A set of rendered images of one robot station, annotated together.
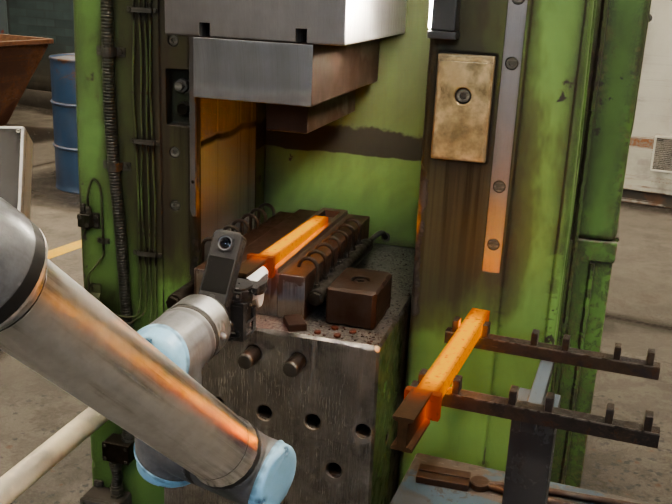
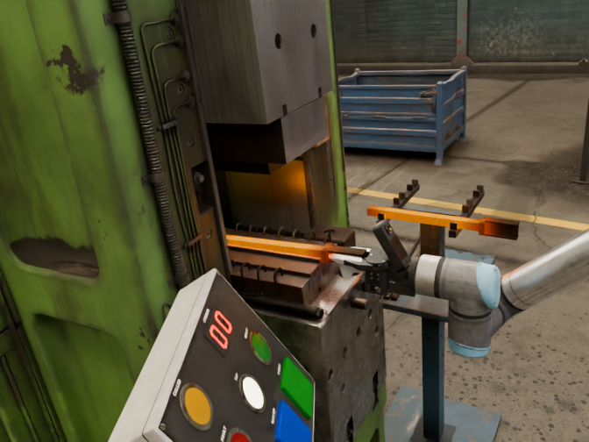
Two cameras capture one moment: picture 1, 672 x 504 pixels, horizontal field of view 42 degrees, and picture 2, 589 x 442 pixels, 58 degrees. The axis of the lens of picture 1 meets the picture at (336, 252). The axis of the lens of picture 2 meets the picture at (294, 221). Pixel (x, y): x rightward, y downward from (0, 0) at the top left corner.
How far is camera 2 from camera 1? 169 cm
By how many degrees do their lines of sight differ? 70
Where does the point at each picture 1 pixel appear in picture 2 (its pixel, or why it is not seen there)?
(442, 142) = not seen: hidden behind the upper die
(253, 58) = (306, 118)
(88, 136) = (152, 268)
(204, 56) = (287, 130)
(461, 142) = not seen: hidden behind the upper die
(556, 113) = (334, 100)
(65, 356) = not seen: outside the picture
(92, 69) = (141, 203)
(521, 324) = (340, 214)
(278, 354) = (358, 291)
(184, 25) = (276, 111)
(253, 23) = (303, 93)
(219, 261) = (393, 240)
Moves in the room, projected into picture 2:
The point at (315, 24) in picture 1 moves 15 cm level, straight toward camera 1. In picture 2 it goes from (323, 81) to (392, 76)
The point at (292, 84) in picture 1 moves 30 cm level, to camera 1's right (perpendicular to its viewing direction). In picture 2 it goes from (321, 126) to (338, 97)
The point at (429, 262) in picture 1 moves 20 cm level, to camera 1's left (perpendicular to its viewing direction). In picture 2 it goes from (317, 208) to (304, 238)
